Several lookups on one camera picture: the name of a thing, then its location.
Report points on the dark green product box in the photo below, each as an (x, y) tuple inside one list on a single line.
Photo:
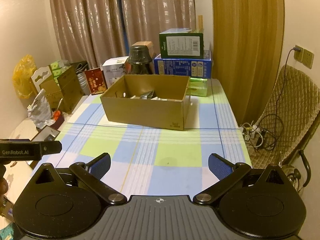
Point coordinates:
[(181, 43)]

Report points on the wall power socket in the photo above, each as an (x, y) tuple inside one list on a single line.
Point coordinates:
[(303, 56)]

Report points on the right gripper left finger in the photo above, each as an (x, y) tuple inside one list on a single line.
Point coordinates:
[(99, 166)]

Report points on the white humidifier box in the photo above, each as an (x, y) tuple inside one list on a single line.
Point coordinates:
[(113, 69)]

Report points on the quilted beige chair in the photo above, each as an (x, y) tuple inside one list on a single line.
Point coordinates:
[(287, 118)]

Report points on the brown cardboard box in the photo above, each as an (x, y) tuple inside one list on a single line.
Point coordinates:
[(168, 110)]

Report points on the beige curtain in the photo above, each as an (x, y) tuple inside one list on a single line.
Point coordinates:
[(97, 30)]

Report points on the white power strip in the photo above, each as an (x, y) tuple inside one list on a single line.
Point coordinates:
[(252, 134)]

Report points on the checkered tablecloth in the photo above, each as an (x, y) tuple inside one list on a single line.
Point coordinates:
[(150, 161)]

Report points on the green white long box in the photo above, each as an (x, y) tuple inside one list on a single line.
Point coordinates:
[(148, 95)]

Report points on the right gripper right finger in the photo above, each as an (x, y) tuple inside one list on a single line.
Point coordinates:
[(219, 166)]

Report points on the yellow plastic bag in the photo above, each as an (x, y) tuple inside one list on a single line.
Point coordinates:
[(21, 77)]

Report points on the blue carton box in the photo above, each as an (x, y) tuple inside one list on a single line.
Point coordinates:
[(200, 68)]

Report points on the green tissue pack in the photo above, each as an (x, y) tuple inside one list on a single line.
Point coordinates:
[(198, 86)]

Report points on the dark glass jar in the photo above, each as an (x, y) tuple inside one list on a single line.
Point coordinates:
[(139, 60)]

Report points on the red gift box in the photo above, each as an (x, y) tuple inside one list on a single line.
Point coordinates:
[(96, 81)]

